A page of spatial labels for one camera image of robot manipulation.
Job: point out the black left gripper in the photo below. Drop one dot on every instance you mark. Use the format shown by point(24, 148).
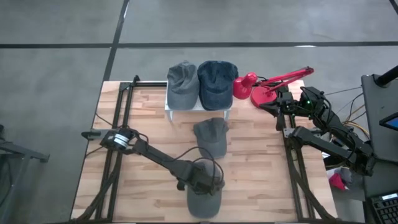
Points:
point(199, 180)

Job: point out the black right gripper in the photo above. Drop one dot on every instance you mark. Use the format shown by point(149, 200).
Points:
point(289, 105)

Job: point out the navy blue denim cap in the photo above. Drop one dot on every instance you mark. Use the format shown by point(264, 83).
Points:
point(216, 84)

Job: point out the dark grey baseball cap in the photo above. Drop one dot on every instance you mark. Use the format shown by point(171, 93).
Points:
point(183, 87)

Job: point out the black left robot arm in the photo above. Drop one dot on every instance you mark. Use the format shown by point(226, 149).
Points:
point(155, 155)

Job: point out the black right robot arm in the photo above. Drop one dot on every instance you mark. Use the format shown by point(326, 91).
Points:
point(329, 144)

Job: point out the red desk lamp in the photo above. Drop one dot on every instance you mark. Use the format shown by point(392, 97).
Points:
point(262, 98)

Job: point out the white metal shelf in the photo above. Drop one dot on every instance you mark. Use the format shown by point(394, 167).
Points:
point(197, 109)

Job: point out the red cloth object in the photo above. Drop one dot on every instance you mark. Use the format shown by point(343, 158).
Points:
point(337, 182)

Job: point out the grey side desk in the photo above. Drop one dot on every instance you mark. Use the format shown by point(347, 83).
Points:
point(373, 102)

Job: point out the black pole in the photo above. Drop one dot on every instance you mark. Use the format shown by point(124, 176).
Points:
point(387, 77)

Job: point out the tablet with blue screen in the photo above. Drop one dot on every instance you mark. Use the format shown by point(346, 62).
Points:
point(392, 123)

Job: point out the black keyboard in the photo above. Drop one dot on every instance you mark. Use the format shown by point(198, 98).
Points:
point(385, 211)

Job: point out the black metal stand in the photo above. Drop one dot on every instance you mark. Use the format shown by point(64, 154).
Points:
point(31, 154)

